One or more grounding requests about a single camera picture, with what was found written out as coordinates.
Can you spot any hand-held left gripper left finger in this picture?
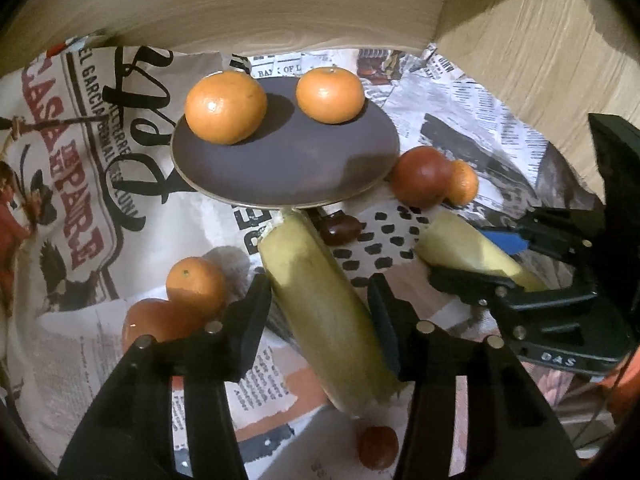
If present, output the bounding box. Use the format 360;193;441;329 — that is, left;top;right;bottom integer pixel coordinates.
57;274;273;480

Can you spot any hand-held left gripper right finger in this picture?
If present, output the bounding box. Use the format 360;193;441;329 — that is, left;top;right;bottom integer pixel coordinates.
366;274;583;480

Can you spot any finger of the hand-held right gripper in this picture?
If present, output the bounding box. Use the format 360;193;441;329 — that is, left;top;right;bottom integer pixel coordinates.
479;207;606;261
429;264;598;311

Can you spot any yellow corn cob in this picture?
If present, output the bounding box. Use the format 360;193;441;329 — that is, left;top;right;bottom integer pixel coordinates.
415;210;548;293
257;208;403;418

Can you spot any dark round plate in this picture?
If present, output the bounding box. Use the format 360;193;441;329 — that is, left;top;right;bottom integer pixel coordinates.
171;76;400;209

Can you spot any small orange mandarin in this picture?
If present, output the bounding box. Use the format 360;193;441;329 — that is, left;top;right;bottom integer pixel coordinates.
445;159;480;207

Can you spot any red-orange apple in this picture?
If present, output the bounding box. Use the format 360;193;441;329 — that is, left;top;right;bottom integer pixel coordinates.
121;298;206;356

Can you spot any dark brown date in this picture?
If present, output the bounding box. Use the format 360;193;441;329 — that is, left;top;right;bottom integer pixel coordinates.
317;212;362;247

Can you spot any dark red apple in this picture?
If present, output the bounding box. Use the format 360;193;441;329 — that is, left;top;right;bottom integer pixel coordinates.
389;146;453;209

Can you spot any small red round fruit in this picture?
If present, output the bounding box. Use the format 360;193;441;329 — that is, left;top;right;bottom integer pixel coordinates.
357;425;400;471

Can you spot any large orange mandarin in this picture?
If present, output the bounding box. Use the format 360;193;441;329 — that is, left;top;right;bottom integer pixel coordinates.
185;71;268;146

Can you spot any newspaper print cloth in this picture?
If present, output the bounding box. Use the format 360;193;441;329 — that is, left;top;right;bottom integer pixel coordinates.
0;35;616;480

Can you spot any light wooden furniture panel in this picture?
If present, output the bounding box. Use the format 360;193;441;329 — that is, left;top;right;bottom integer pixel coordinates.
0;0;453;56

